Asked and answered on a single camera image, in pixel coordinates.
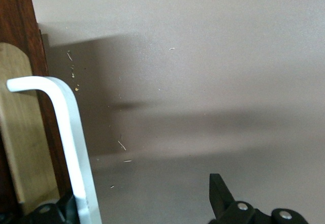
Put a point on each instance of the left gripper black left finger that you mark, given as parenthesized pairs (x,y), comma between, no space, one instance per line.
(50,212)

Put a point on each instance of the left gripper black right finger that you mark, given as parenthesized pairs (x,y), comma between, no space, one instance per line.
(221,198)

